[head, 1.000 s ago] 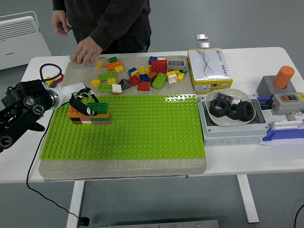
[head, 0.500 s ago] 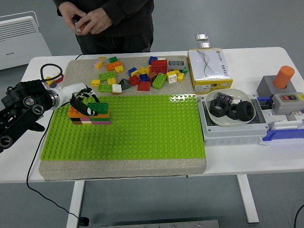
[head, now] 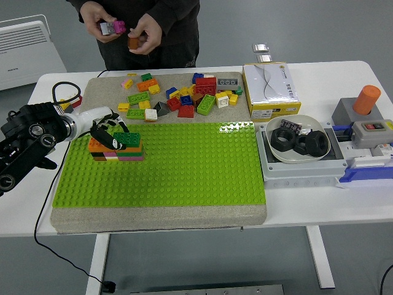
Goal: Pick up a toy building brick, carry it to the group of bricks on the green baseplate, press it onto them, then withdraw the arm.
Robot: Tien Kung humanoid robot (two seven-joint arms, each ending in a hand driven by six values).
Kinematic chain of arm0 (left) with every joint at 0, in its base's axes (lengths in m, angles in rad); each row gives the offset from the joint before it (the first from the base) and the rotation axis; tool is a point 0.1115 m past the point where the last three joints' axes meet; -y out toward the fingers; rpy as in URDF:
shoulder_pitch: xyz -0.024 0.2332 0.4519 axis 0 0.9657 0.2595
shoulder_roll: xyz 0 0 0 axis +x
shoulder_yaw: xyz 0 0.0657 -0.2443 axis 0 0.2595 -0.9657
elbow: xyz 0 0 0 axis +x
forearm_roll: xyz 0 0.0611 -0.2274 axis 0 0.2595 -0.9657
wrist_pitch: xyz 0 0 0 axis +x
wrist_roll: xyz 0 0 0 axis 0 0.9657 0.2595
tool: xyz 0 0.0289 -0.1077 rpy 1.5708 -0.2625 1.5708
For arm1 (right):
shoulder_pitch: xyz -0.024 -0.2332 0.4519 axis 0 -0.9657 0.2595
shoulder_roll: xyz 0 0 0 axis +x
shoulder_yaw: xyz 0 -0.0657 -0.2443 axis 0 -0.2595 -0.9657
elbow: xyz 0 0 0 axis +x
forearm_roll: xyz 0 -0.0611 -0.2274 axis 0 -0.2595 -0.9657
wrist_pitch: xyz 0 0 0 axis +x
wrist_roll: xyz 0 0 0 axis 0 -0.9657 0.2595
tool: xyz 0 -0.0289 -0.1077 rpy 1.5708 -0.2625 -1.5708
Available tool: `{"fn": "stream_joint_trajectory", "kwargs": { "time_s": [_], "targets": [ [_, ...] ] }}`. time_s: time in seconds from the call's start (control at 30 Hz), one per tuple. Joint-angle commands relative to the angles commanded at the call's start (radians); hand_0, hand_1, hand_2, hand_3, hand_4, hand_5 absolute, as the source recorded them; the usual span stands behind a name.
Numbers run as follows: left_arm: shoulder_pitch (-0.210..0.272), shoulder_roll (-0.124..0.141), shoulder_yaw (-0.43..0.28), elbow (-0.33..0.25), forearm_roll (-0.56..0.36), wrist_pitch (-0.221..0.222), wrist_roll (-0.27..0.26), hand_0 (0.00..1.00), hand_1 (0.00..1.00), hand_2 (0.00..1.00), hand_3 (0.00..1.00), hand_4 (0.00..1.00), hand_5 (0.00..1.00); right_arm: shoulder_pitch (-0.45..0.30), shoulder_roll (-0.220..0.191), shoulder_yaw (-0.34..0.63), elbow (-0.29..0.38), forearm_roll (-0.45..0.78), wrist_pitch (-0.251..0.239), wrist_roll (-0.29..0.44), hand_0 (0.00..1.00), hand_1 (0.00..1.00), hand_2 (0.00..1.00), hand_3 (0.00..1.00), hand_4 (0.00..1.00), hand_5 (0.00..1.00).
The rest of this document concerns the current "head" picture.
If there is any person's right hand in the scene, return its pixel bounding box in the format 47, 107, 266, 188
79, 1, 127, 44

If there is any person's left hand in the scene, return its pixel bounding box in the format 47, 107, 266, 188
126, 12, 163, 55

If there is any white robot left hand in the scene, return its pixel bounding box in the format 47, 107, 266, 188
72, 106, 130, 151

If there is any orange toy brick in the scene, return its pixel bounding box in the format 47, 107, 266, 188
115, 143, 144, 153
88, 137, 107, 154
136, 78, 159, 93

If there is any dark green toy brick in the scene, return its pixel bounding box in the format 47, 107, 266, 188
112, 131, 142, 147

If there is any lime green toy brick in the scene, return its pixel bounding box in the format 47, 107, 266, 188
126, 91, 151, 106
196, 94, 217, 117
125, 108, 147, 120

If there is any grey sloped toy brick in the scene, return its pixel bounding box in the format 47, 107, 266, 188
152, 101, 170, 117

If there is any large red toy brick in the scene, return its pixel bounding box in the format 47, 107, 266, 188
195, 77, 217, 96

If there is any red sloped toy brick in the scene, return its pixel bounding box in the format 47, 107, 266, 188
177, 104, 196, 119

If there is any green studded baseplate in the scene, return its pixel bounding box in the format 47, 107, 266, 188
51, 122, 267, 209

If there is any white floor heater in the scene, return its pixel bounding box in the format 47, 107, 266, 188
0, 14, 68, 92

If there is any grey-brown mat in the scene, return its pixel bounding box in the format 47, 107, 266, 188
50, 71, 268, 234

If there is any white and yellow cardboard box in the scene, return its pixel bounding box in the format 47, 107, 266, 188
241, 62, 302, 120

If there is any white table leg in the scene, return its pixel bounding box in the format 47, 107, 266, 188
305, 226, 336, 289
85, 233, 111, 295

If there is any purple circuit board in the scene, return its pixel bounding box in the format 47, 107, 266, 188
279, 119, 302, 133

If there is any large black hex nut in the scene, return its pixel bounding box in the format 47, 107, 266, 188
270, 128, 297, 152
293, 135, 309, 155
305, 130, 331, 159

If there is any white bowl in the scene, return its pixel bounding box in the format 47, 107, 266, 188
264, 114, 333, 165

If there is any grey junction box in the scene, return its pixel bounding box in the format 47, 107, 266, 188
255, 120, 349, 190

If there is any grey block holder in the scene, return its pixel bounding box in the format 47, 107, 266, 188
331, 97, 384, 128

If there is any orange cylinder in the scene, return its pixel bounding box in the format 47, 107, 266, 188
352, 85, 382, 117

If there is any blue and white fixture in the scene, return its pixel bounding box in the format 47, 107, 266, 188
332, 124, 393, 191

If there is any black cord with plug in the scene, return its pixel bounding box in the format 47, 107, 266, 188
33, 140, 117, 293

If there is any grey push-button switch box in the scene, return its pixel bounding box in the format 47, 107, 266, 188
351, 119, 393, 148

